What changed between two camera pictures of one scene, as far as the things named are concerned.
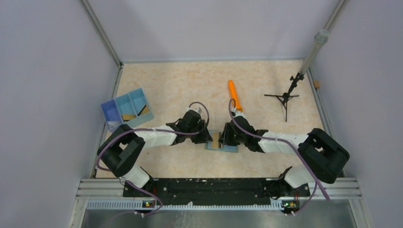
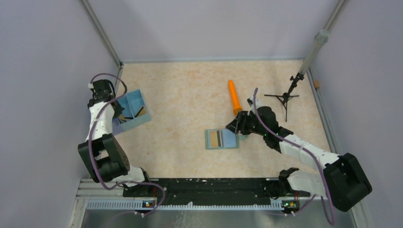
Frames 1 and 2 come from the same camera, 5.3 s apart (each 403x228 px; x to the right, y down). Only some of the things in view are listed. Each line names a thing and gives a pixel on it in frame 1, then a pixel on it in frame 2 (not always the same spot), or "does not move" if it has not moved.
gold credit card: x=215 y=142 does not move
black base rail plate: x=219 y=189 does not move
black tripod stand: x=286 y=96 does not move
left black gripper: x=204 y=137 -> x=118 y=111
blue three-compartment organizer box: x=130 y=108 does not move
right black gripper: x=225 y=138 -> x=238 y=123
